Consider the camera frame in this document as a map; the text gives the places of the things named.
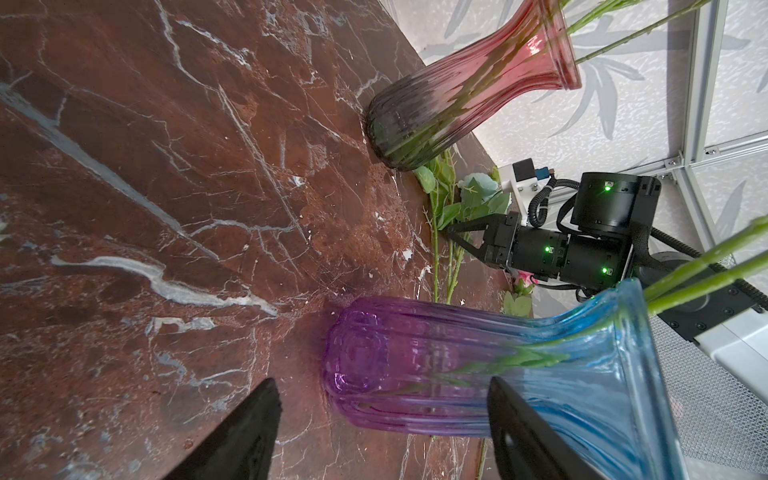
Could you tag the blue purple glass vase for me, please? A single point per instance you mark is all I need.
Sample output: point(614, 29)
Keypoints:
point(591, 373)

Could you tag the pink blossom spray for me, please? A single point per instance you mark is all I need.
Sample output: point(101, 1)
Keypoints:
point(518, 300)

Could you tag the red smoky glass vase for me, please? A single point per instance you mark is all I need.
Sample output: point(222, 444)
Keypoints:
point(418, 117)

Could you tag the white wire mesh basket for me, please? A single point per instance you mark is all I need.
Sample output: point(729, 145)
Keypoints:
point(722, 425)

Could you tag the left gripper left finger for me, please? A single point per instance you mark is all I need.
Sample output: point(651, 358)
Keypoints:
point(241, 446)

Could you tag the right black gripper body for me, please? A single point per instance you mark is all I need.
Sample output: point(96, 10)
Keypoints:
point(509, 245)

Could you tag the flower bunch on table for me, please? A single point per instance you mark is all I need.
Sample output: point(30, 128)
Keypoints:
point(453, 199)

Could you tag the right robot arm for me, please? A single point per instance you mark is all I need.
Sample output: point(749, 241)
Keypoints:
point(588, 235)

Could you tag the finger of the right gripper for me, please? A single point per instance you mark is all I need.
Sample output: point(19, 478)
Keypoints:
point(473, 243)
point(479, 224)

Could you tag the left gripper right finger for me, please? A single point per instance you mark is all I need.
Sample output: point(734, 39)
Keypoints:
point(525, 446)

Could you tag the coral pink rose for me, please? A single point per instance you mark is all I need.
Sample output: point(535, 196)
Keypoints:
point(667, 293)
point(626, 288)

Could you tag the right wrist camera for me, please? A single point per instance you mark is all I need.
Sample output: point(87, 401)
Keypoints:
point(523, 180)

